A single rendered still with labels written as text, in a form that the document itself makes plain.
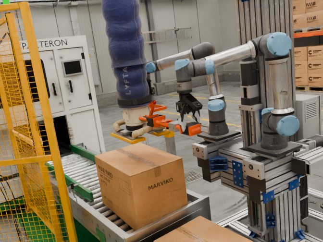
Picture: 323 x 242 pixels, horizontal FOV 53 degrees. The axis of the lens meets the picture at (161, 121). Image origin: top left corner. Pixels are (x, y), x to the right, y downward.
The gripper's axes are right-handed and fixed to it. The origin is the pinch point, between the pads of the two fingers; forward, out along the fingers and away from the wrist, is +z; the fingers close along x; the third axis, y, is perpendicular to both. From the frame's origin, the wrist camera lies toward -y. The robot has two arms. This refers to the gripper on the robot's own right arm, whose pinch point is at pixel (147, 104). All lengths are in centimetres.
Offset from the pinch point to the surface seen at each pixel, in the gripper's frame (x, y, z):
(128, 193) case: -47, 43, 46
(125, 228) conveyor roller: -49, 34, 73
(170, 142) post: 19.4, -4.0, 36.6
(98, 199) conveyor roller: -46, -20, 72
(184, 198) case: -10, 50, 60
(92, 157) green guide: -14, -115, 65
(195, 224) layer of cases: -14, 65, 72
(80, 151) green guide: -16, -148, 63
